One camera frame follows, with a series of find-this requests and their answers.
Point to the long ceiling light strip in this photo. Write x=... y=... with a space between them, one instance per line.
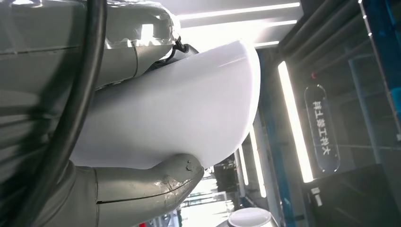
x=296 y=125
x=258 y=163
x=238 y=11

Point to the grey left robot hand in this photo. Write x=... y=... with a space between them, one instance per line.
x=141 y=194

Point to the white round disc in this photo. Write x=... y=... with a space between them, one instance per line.
x=249 y=219

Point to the clear acrylic hanging sign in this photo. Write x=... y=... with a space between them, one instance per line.
x=322 y=125

